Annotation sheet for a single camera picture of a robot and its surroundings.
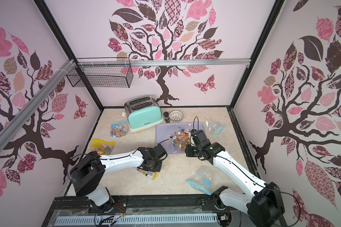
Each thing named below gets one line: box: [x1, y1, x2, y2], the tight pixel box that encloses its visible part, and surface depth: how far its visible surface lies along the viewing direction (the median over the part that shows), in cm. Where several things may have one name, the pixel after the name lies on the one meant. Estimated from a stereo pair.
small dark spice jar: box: [162, 111, 171, 124], surface depth 106 cm
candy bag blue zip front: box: [205, 117, 226, 136], surface depth 106 cm
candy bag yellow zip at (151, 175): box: [134, 166, 159, 181], surface depth 85 cm
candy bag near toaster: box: [109, 119, 129, 138], surface depth 106 cm
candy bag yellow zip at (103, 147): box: [90, 138, 117, 156], surface depth 97 cm
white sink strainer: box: [169, 110, 184, 123], surface depth 112 cm
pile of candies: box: [167, 126, 192, 154], surface depth 100 cm
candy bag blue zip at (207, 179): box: [185, 165, 229, 196], surface depth 83 cm
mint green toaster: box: [122, 95, 164, 133], surface depth 100 cm
